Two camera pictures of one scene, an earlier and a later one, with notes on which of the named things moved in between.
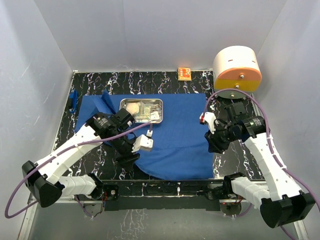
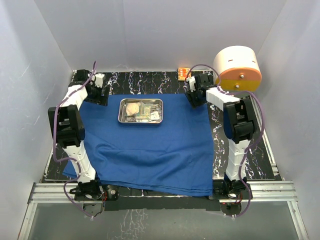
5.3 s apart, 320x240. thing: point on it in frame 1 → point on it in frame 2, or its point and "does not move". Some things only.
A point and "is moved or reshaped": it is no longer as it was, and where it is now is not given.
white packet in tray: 154,116 does not move
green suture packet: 144,111 does not move
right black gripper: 214,144 → 190,96
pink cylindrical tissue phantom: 236,67 does not move
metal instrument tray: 145,110 does not move
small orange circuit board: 184,74 does not move
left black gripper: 128,157 → 101,100
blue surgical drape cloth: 180,149 is moved or reshaped
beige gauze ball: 132,108 does not move
